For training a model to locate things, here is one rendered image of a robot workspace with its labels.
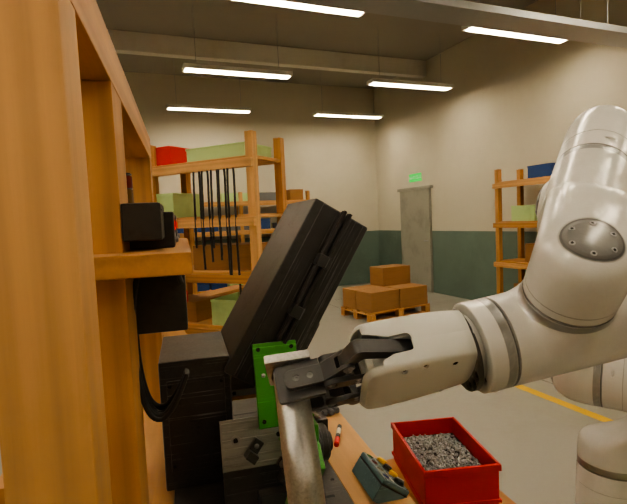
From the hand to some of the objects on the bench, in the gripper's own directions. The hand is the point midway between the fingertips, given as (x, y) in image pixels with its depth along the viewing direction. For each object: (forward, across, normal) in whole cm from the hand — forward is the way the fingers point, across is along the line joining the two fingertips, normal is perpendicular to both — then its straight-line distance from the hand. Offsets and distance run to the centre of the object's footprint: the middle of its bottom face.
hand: (300, 388), depth 43 cm
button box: (-15, +96, +1) cm, 97 cm away
